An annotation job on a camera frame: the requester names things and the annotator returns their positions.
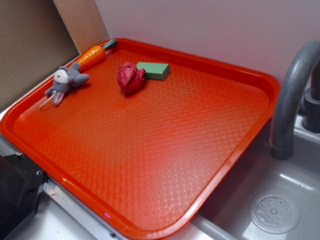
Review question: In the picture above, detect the crumpled red paper ball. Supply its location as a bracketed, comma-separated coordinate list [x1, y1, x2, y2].
[116, 61, 146, 94]

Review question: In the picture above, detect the orange plastic serving tray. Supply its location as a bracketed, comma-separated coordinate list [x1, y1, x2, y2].
[0, 38, 280, 240]

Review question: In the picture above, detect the grey plastic toy sink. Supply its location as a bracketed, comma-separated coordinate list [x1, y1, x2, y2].
[0, 105, 320, 240]

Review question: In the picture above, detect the green rectangular block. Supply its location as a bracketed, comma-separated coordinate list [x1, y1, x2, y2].
[137, 62, 171, 81]

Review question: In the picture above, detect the brown cardboard panel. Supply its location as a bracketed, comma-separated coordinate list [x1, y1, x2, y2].
[0, 0, 79, 111]

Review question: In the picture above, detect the orange toy carrot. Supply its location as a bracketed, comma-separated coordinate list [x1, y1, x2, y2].
[76, 38, 118, 72]

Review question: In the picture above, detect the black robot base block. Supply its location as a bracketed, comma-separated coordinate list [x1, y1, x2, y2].
[0, 154, 46, 240]

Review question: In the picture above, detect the grey curved sink faucet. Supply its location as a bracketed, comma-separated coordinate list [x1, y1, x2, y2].
[269, 40, 320, 160]

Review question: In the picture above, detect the round sink drain strainer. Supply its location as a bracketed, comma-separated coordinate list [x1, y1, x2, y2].
[249, 191, 301, 235]

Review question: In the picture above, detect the grey plush mouse toy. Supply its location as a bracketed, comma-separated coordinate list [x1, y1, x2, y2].
[40, 62, 90, 108]

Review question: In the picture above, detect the light wooden board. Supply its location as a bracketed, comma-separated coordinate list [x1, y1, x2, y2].
[53, 0, 110, 54]

